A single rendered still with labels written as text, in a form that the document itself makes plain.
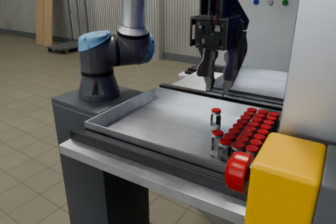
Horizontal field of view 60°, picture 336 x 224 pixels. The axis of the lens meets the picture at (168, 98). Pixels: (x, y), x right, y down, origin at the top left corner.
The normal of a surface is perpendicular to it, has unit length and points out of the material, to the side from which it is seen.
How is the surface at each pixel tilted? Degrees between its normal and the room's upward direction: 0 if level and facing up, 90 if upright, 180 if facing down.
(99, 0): 90
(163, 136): 0
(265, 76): 90
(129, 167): 0
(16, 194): 0
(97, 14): 90
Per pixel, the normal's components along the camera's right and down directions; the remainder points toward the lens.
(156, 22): -0.57, 0.29
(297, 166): 0.00, -0.93
